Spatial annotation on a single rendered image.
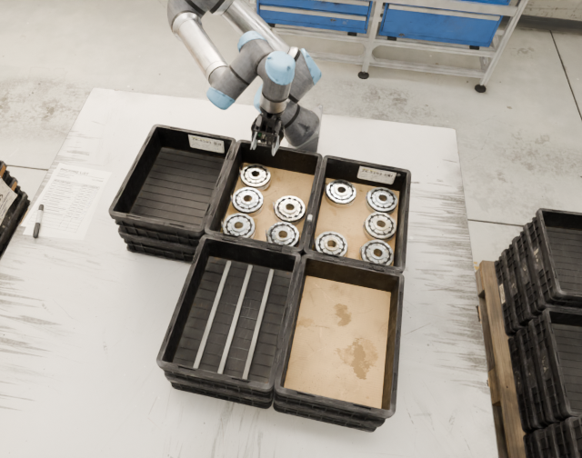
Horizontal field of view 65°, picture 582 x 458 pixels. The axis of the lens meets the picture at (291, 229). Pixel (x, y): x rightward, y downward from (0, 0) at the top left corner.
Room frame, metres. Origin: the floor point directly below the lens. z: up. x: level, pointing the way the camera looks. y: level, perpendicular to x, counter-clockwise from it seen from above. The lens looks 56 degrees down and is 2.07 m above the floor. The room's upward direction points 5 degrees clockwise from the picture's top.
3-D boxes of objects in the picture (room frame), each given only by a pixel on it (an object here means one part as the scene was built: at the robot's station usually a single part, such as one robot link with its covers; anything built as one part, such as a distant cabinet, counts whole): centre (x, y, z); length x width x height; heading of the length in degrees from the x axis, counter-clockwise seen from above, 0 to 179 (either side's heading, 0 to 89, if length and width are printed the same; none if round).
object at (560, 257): (1.00, -1.15, 0.37); 0.40 x 0.30 x 0.45; 178
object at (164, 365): (0.50, 0.13, 0.92); 0.40 x 0.30 x 0.02; 173
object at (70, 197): (0.95, 0.82, 0.70); 0.33 x 0.23 x 0.01; 178
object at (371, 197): (0.96, -0.30, 0.86); 0.10 x 0.10 x 0.01
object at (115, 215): (0.94, 0.38, 0.92); 0.40 x 0.30 x 0.02; 173
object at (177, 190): (0.94, 0.38, 0.87); 0.40 x 0.30 x 0.11; 173
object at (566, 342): (0.60, -1.15, 0.31); 0.40 x 0.30 x 0.34; 178
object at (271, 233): (0.78, 0.02, 0.86); 0.10 x 0.10 x 0.01
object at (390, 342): (0.47, -0.16, 0.87); 0.40 x 0.30 x 0.11; 173
